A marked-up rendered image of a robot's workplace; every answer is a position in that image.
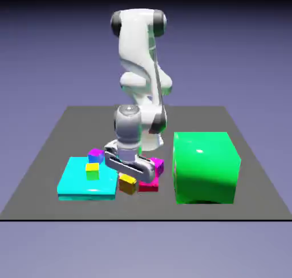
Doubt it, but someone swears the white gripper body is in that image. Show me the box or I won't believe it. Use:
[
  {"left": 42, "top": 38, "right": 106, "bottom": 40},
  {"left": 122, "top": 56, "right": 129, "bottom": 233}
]
[{"left": 104, "top": 139, "right": 156, "bottom": 183}]

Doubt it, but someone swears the small yellow orange cube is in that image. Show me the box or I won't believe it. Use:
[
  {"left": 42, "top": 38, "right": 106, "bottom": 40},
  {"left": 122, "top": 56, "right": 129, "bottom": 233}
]
[{"left": 118, "top": 173, "right": 137, "bottom": 196}]

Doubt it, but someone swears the small magenta purple cube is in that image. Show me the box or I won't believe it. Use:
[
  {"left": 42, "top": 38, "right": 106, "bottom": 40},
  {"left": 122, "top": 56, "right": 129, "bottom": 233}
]
[{"left": 149, "top": 157, "right": 165, "bottom": 178}]

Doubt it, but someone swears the small magenta blue cube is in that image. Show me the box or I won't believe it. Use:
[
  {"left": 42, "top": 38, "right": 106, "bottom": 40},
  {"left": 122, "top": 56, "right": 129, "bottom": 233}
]
[{"left": 88, "top": 148, "right": 105, "bottom": 164}]

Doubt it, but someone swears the small yellow green cube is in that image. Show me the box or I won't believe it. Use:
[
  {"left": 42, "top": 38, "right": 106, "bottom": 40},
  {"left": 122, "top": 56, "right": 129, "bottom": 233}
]
[{"left": 85, "top": 162, "right": 100, "bottom": 181}]

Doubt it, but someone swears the large cyan box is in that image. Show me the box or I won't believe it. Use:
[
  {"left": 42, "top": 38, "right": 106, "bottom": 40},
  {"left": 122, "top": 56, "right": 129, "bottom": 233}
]
[{"left": 56, "top": 156, "right": 119, "bottom": 202}]

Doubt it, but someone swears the large green box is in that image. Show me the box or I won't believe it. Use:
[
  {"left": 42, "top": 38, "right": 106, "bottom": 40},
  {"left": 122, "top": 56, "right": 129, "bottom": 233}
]
[{"left": 172, "top": 131, "right": 242, "bottom": 205}]

